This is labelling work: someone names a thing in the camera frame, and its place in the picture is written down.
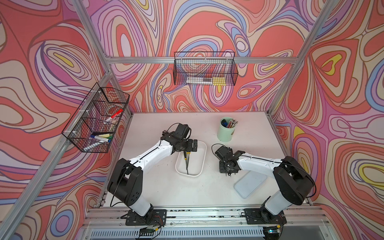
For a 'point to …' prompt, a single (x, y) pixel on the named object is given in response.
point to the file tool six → (186, 166)
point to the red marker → (118, 112)
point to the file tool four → (189, 152)
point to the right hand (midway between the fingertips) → (226, 172)
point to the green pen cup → (226, 128)
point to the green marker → (107, 136)
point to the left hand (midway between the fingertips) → (192, 145)
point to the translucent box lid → (249, 183)
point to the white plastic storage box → (196, 164)
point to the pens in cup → (231, 124)
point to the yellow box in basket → (219, 81)
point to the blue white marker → (100, 138)
